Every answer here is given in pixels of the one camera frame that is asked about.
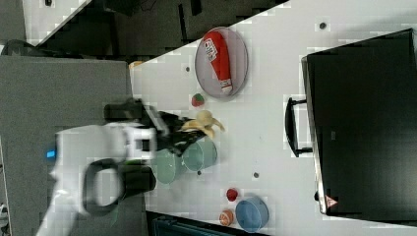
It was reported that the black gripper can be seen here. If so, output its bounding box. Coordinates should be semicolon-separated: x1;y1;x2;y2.
142;106;201;156

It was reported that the yellow plush peeled banana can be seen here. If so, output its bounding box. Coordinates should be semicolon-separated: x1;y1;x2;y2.
181;110;225;139

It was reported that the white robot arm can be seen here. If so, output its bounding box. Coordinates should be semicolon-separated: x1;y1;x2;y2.
36;104;205;236

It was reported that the black and silver toaster oven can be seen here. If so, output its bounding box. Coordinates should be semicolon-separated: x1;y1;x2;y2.
284;29;416;225

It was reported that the green cup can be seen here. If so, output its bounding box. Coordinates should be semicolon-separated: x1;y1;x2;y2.
182;138;217;171

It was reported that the pink plush strawberry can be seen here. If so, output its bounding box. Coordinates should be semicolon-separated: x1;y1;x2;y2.
191;93;205;107

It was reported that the dark red toy strawberry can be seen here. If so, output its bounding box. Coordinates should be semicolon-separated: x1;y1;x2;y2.
226;188;238;202

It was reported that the grey round plate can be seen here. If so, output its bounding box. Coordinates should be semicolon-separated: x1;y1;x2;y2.
195;28;249;99

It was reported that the toy orange slice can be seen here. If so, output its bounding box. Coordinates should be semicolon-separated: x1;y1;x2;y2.
218;209;234;226

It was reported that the red plush ketchup bottle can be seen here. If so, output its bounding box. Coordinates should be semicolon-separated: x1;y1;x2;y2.
203;30;233;94

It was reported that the blue cup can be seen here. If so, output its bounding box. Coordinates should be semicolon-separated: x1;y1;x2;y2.
235;197;269;233

